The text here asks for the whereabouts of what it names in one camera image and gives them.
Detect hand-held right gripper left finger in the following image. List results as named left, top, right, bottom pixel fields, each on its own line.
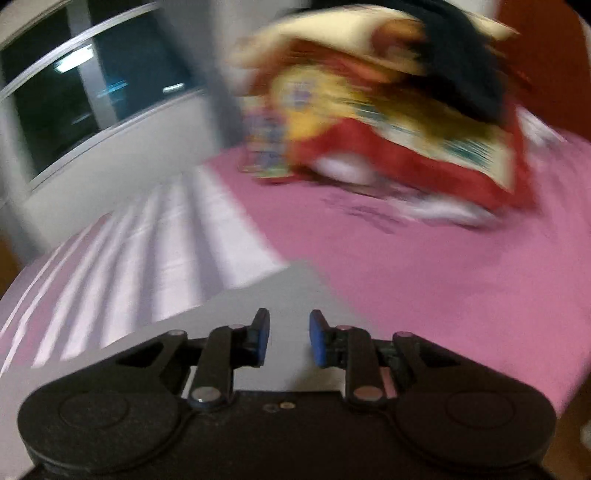
left=115, top=308, right=271, bottom=412

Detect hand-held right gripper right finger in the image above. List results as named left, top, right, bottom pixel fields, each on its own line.
left=308, top=309, right=463, bottom=403

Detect grey pants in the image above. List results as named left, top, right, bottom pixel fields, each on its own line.
left=182, top=261, right=352, bottom=398

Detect striped bed sheet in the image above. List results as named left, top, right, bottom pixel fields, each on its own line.
left=0, top=104, right=591, bottom=418

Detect colourful patterned blanket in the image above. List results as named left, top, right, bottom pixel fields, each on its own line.
left=236, top=39, right=539, bottom=220

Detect grey curtain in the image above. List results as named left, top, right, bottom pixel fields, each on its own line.
left=159, top=0, right=250, bottom=155

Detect cream printed blanket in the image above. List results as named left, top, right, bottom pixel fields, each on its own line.
left=230, top=4, right=520, bottom=81

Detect sliding glass window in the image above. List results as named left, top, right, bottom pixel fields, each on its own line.
left=0, top=0, right=209, bottom=195

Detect dark cloth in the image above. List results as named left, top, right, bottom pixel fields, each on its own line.
left=406, top=0, right=520, bottom=124

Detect red and white headboard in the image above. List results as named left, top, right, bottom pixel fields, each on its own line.
left=489, top=0, right=591, bottom=141

